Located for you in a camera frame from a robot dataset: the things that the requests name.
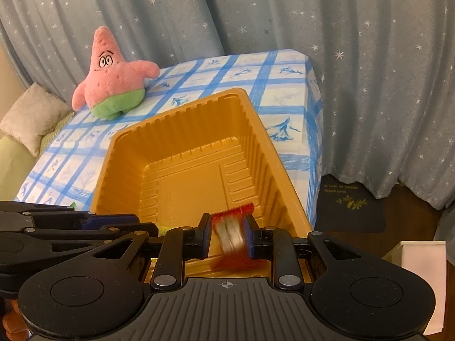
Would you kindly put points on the pink starfish plush toy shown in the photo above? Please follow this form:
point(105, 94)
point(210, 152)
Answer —
point(110, 81)

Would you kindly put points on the orange plastic tray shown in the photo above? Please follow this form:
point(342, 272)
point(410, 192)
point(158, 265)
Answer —
point(185, 170)

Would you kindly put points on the white box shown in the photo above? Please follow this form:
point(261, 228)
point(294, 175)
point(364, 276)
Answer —
point(421, 277)

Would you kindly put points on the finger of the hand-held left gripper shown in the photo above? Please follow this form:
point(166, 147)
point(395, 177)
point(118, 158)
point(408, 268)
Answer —
point(117, 233)
point(103, 221)

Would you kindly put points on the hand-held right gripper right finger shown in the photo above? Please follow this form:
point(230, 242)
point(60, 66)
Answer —
point(249, 238)

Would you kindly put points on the blue checked tablecloth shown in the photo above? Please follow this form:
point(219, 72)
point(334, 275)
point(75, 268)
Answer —
point(199, 74)

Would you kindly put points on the green sofa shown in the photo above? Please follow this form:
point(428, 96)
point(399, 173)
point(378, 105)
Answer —
point(10, 170)

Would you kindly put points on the dark floor mat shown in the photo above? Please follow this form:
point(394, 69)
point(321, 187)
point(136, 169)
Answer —
point(350, 204)

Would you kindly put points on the cream fluffy pillow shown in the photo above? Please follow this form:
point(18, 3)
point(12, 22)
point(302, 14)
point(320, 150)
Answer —
point(30, 117)

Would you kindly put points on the grey star-print curtain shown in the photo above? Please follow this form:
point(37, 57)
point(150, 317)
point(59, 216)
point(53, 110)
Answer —
point(284, 10)

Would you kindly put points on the person's left hand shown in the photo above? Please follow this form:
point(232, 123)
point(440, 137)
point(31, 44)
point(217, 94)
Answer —
point(16, 324)

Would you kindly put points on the red snack packet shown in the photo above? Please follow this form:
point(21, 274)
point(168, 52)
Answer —
point(233, 234)

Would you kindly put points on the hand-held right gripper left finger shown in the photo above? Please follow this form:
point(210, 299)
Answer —
point(204, 237)

